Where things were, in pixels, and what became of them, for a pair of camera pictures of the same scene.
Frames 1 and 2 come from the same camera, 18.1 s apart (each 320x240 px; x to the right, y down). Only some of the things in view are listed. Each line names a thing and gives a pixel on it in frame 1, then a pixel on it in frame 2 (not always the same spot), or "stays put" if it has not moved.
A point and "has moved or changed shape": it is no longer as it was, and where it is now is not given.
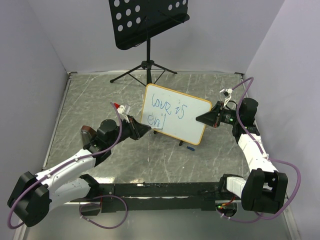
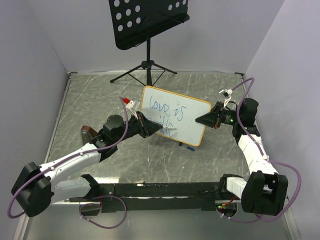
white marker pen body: (156, 129) has moved or changed shape
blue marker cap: (190, 148) stays put
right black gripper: (211, 117) stays put
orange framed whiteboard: (174, 112) stays put
